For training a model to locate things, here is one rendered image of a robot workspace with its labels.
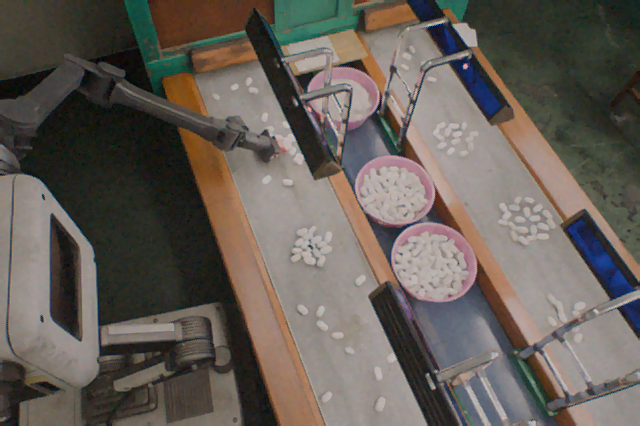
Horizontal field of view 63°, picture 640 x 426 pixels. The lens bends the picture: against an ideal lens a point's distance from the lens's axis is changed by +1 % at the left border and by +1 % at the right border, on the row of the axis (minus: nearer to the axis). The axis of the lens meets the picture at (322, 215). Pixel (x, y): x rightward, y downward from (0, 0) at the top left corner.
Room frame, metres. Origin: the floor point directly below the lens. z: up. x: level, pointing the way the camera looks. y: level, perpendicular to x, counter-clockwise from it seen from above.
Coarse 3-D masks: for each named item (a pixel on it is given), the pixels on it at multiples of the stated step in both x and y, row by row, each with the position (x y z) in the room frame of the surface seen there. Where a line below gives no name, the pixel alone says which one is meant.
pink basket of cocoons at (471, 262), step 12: (408, 228) 0.80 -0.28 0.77; (420, 228) 0.81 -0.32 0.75; (432, 228) 0.82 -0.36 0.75; (444, 228) 0.82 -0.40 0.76; (396, 240) 0.75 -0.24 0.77; (456, 240) 0.79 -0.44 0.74; (396, 252) 0.73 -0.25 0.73; (468, 252) 0.75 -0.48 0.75; (468, 264) 0.71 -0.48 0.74; (396, 276) 0.63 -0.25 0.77; (468, 276) 0.67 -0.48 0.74; (468, 288) 0.62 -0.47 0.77; (432, 300) 0.57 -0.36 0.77; (444, 300) 0.57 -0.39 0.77
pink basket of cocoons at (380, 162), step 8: (376, 160) 1.05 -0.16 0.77; (384, 160) 1.06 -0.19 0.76; (392, 160) 1.07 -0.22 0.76; (400, 160) 1.07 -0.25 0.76; (408, 160) 1.07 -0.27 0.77; (368, 168) 1.03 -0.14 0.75; (376, 168) 1.04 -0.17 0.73; (408, 168) 1.05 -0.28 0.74; (416, 168) 1.05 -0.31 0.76; (360, 176) 0.99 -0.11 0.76; (424, 176) 1.02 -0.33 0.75; (360, 184) 0.97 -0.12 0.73; (424, 184) 1.00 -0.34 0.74; (432, 184) 0.98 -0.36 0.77; (432, 192) 0.95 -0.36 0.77; (360, 200) 0.88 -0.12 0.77; (432, 200) 0.91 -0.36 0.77; (424, 208) 0.90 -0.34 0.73; (368, 216) 0.87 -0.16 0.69; (392, 224) 0.83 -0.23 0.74; (400, 224) 0.81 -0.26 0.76
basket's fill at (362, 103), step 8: (336, 80) 1.43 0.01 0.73; (344, 80) 1.44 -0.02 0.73; (352, 80) 1.44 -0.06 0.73; (320, 88) 1.38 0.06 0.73; (360, 88) 1.41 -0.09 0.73; (336, 96) 1.34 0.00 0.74; (360, 96) 1.36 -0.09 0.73; (368, 96) 1.37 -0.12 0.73; (320, 104) 1.30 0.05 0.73; (352, 104) 1.32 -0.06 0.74; (360, 104) 1.32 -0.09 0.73; (368, 104) 1.33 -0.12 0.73; (320, 112) 1.27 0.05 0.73; (336, 112) 1.27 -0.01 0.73; (352, 112) 1.28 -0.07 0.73; (360, 112) 1.29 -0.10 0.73; (368, 112) 1.29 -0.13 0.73
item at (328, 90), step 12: (324, 48) 1.18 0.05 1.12; (276, 60) 1.12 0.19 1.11; (288, 60) 1.12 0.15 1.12; (300, 60) 1.13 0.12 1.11; (324, 84) 1.18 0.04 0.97; (348, 84) 1.05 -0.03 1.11; (300, 96) 0.98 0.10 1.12; (312, 96) 0.99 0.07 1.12; (324, 96) 1.00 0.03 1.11; (348, 96) 1.05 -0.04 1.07; (324, 108) 1.18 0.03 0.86; (348, 108) 1.04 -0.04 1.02; (324, 120) 1.18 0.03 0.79; (348, 120) 1.04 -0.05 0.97; (324, 132) 1.18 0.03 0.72; (336, 132) 1.09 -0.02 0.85; (336, 156) 1.05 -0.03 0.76
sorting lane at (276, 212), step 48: (240, 96) 1.29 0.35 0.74; (240, 192) 0.88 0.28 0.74; (288, 192) 0.90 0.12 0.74; (288, 240) 0.72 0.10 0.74; (336, 240) 0.74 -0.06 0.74; (288, 288) 0.56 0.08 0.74; (336, 288) 0.58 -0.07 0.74; (384, 336) 0.45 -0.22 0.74; (336, 384) 0.30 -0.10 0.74; (384, 384) 0.31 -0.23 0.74
